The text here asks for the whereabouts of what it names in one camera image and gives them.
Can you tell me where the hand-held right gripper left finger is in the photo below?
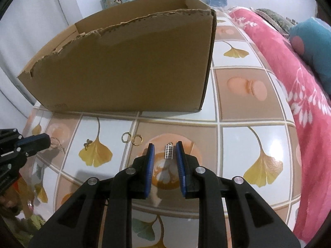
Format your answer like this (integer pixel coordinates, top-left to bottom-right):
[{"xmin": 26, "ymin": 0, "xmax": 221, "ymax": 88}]
[{"xmin": 28, "ymin": 143, "xmax": 156, "ymax": 248}]

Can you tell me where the teal dotted pillow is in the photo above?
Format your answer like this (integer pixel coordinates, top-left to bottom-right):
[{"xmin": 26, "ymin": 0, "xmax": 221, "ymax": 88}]
[{"xmin": 288, "ymin": 17, "xmax": 331, "ymax": 96}]

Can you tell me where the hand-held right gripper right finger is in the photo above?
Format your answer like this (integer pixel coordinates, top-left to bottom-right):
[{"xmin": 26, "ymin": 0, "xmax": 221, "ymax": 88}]
[{"xmin": 176, "ymin": 141, "xmax": 302, "ymax": 248}]

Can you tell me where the brown wooden door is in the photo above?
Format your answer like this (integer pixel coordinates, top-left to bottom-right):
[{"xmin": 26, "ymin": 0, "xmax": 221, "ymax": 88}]
[{"xmin": 317, "ymin": 0, "xmax": 331, "ymax": 22}]

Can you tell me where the grey floral quilt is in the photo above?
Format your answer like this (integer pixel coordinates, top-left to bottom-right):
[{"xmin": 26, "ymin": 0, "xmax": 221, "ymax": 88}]
[{"xmin": 255, "ymin": 8, "xmax": 295, "ymax": 35}]

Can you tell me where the pink floral blanket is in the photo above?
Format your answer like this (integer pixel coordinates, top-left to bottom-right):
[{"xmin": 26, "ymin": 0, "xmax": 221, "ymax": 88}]
[{"xmin": 228, "ymin": 6, "xmax": 331, "ymax": 243}]

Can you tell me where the ginkgo print tablecloth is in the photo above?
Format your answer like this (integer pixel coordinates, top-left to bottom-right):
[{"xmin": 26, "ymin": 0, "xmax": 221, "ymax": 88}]
[{"xmin": 16, "ymin": 10, "xmax": 306, "ymax": 248}]

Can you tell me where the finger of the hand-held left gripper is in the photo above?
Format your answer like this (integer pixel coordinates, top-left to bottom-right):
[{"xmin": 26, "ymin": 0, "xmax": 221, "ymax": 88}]
[
  {"xmin": 8, "ymin": 141, "xmax": 51, "ymax": 169},
  {"xmin": 16, "ymin": 134, "xmax": 51, "ymax": 148}
]

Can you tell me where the brown cardboard box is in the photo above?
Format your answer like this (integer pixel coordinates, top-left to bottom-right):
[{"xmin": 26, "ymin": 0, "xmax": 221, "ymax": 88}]
[{"xmin": 17, "ymin": 0, "xmax": 216, "ymax": 113}]

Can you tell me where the white curtain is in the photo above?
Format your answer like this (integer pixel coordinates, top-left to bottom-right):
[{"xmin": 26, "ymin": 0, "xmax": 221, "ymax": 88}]
[{"xmin": 0, "ymin": 0, "xmax": 86, "ymax": 119}]

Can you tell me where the person's left hand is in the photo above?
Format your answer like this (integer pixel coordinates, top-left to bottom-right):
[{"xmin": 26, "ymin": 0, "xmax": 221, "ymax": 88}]
[{"xmin": 0, "ymin": 195, "xmax": 20, "ymax": 213}]

